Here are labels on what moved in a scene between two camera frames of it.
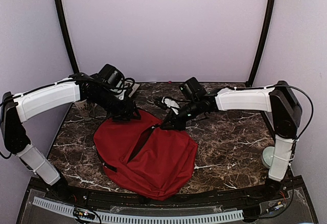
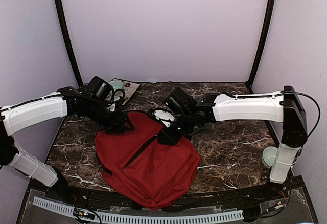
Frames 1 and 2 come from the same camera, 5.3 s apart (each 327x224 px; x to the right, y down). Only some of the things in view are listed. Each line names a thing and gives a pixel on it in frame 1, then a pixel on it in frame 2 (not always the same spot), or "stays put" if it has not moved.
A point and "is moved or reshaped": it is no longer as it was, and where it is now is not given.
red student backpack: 138,154 is moved or reshaped
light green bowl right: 267,155 stays put
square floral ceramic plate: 130,84 stays put
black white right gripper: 176,123 → 171,139
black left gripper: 126,111 → 117,123
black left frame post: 64,19 stays put
